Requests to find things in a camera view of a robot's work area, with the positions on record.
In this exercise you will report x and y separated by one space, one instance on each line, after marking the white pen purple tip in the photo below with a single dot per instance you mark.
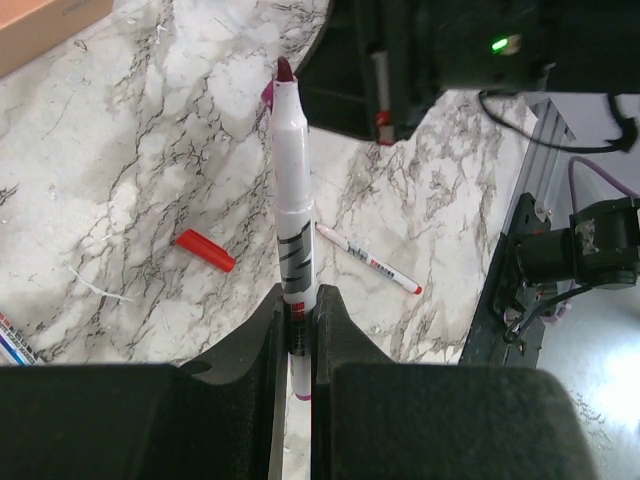
294 221

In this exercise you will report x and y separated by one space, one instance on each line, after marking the aluminium rail frame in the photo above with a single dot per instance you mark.
542 168

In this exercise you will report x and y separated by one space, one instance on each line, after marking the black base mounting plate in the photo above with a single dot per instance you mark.
536 268

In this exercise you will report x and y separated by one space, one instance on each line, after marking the red pen cap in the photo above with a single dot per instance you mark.
207 250

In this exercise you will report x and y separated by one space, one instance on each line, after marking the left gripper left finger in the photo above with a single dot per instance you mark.
218 416

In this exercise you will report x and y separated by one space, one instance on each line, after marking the white pen blue tip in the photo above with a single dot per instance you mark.
14 347

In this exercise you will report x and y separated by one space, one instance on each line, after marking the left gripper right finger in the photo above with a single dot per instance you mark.
373 418

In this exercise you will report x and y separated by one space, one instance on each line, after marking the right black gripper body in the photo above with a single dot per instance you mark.
412 52

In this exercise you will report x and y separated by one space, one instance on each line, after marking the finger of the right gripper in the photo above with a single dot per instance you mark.
337 77

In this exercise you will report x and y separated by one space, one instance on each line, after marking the white pen red tip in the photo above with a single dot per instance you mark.
360 254

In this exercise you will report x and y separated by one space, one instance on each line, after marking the purple pen cap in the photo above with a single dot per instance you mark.
267 96

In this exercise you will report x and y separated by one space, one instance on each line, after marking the orange desk organizer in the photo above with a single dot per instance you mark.
30 28

